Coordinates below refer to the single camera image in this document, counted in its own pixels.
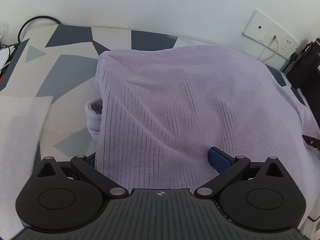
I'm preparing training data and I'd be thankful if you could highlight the black power strip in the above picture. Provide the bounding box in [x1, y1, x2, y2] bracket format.
[0, 40, 29, 90]

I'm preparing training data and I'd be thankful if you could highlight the black thermos bottle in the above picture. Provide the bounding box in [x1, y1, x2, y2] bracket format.
[283, 38, 319, 96]

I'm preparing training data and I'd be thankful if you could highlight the lavender ribbed pajama garment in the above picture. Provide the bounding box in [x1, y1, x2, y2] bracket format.
[86, 45, 319, 213]

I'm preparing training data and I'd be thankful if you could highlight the white wall socket panel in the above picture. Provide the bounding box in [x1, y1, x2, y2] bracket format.
[242, 10, 301, 59]

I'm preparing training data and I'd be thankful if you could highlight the white charging cable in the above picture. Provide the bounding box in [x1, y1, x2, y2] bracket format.
[260, 35, 281, 63]

